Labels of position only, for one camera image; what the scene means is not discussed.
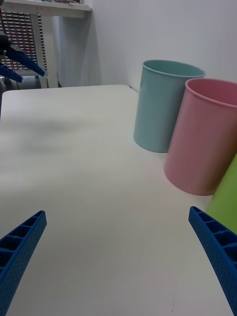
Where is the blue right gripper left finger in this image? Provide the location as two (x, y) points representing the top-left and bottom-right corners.
(0, 210), (47, 316)

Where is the white workbench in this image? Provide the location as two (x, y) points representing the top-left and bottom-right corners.
(0, 0), (92, 89)

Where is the red parts drawer cabinet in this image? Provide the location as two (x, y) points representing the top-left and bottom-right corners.
(0, 11), (38, 71)

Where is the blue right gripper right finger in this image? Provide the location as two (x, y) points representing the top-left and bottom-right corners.
(189, 206), (237, 316)

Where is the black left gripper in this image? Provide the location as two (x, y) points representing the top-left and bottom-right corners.
(0, 34), (47, 83)

